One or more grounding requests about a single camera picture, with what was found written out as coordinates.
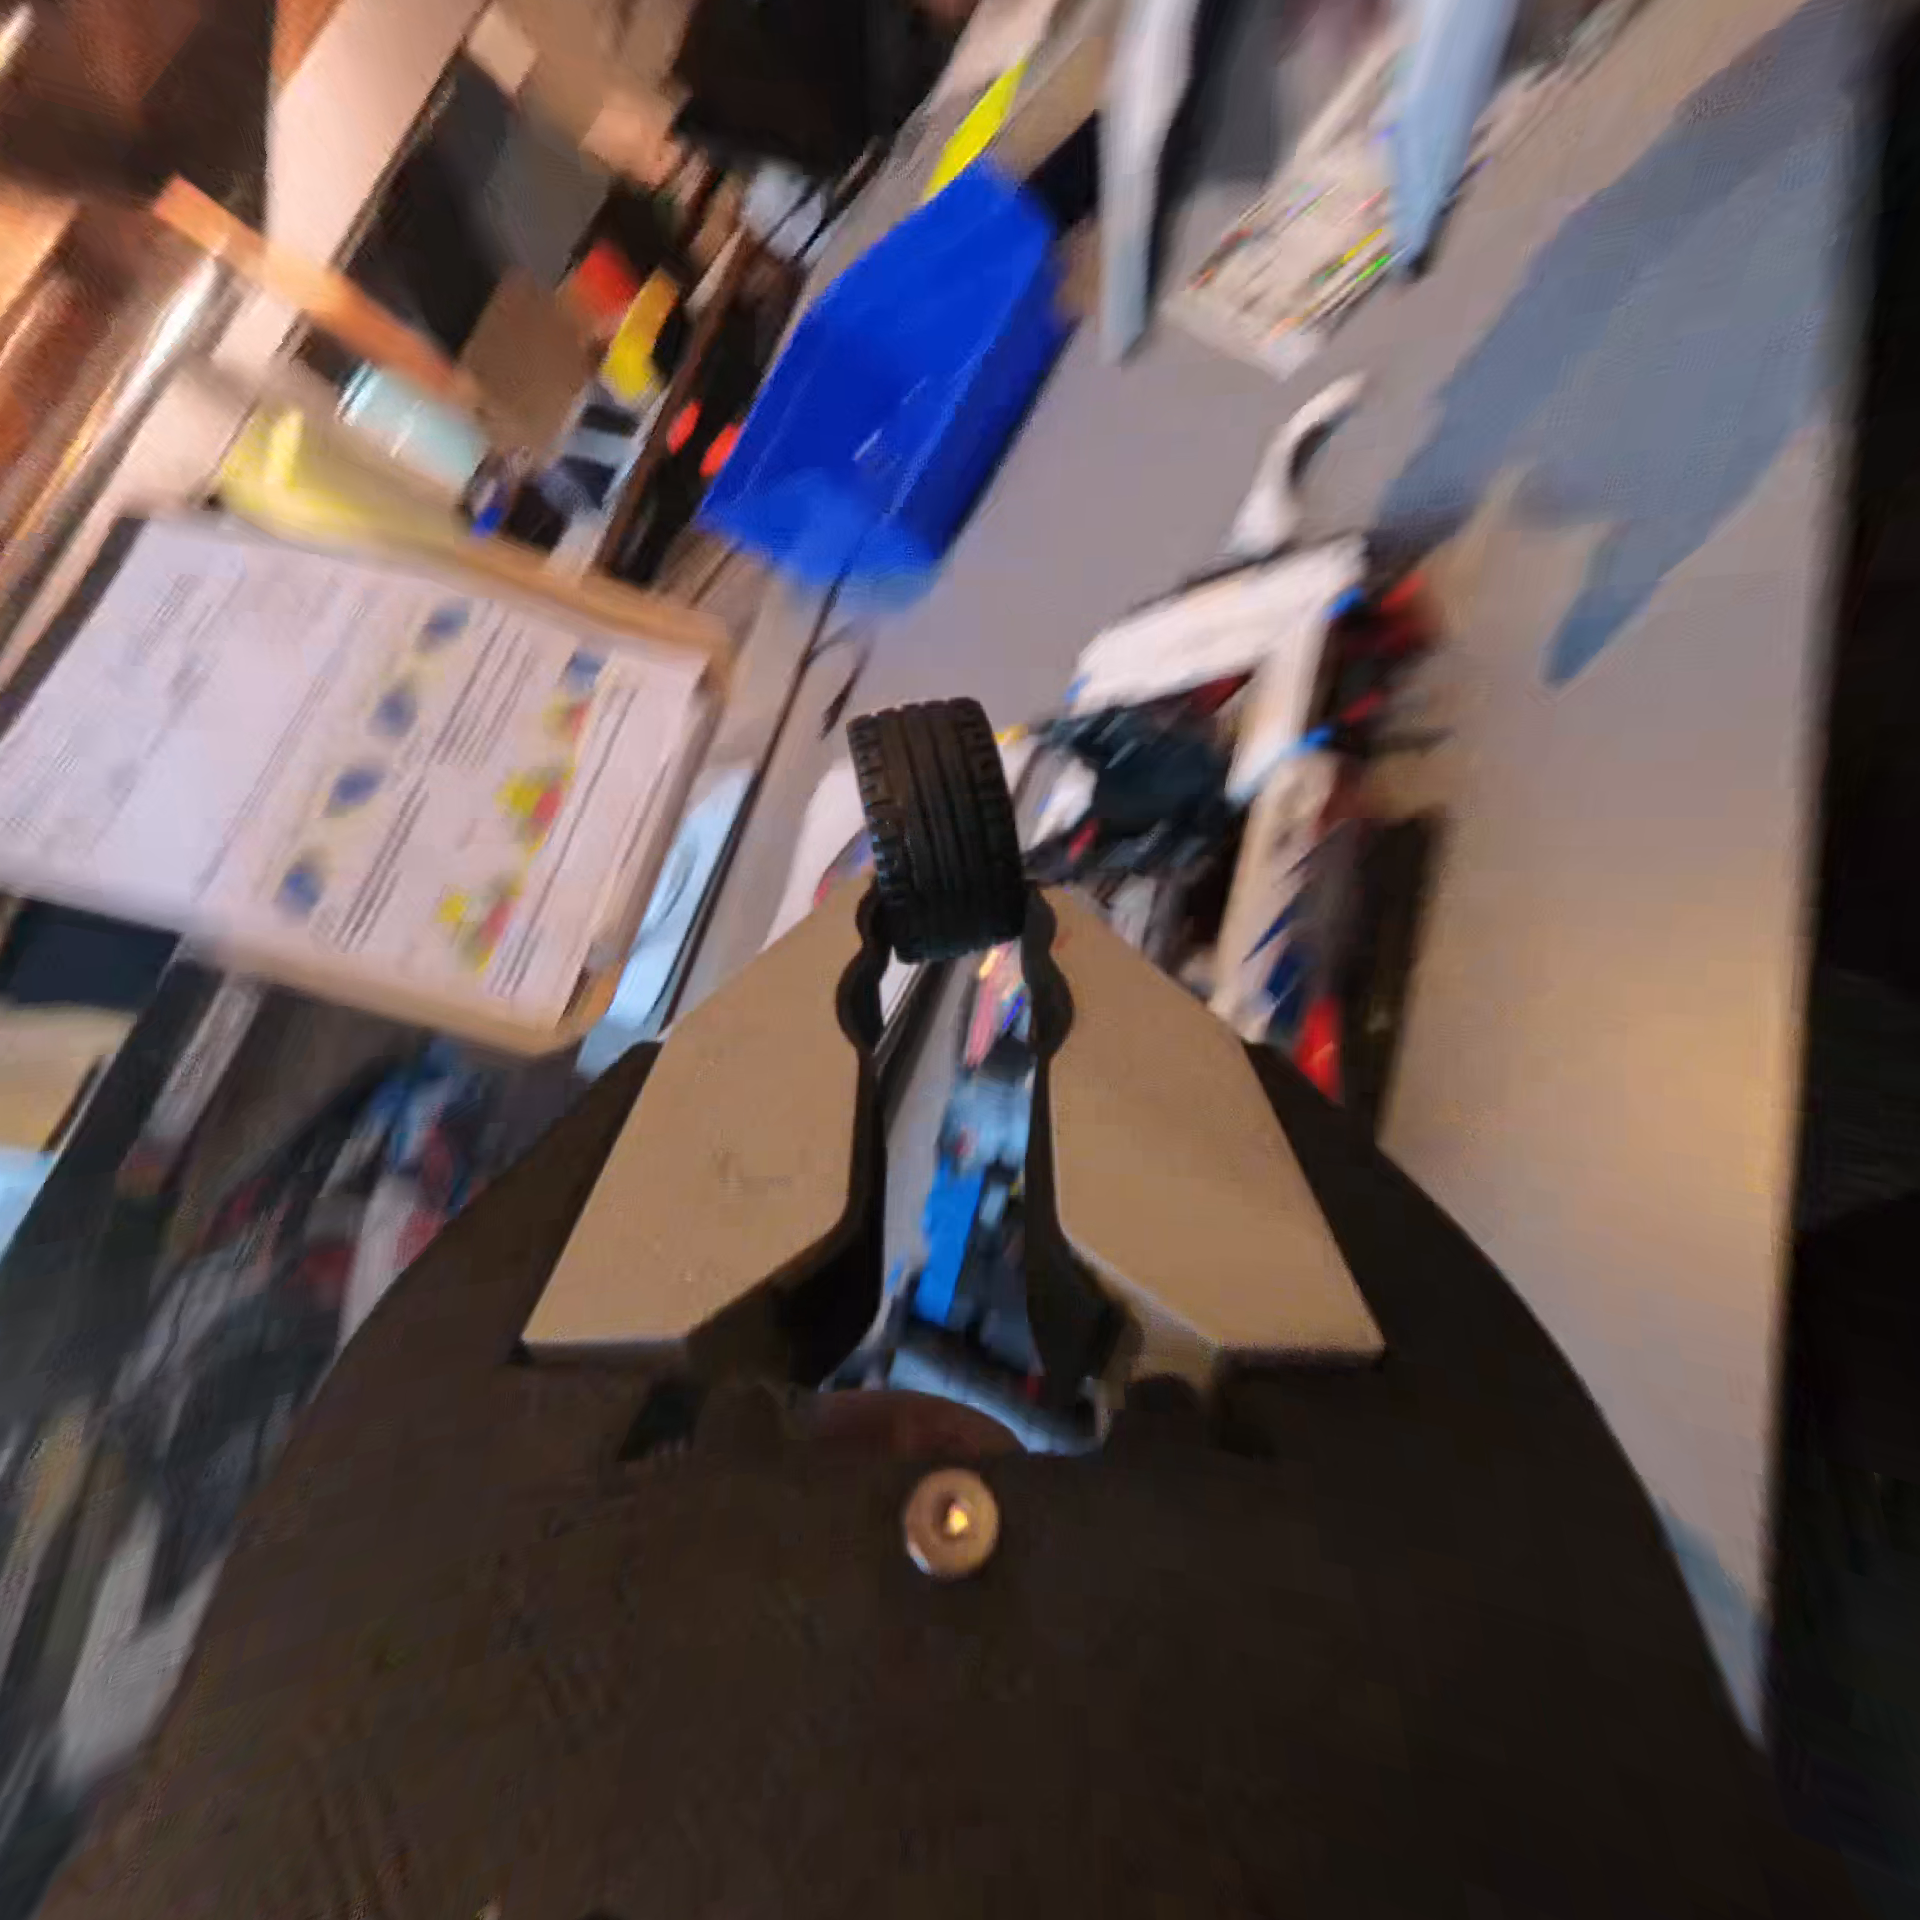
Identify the holographic sticker sheet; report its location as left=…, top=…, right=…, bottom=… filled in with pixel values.
left=1167, top=89, right=1415, bottom=380

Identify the toy brick race car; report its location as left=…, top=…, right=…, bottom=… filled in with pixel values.
left=795, top=532, right=1445, bottom=1441

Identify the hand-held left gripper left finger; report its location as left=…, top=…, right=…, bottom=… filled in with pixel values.
left=516, top=877, right=886, bottom=1349

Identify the blue plastic bin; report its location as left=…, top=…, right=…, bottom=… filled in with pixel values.
left=694, top=158, right=1077, bottom=596

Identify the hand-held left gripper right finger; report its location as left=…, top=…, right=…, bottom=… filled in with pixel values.
left=1020, top=885, right=1386, bottom=1377

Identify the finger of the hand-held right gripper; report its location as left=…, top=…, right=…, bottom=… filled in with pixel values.
left=1101, top=0, right=1221, bottom=365
left=1382, top=0, right=1519, bottom=275

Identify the black toy tyre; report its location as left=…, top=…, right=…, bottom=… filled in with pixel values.
left=843, top=697, right=1032, bottom=966

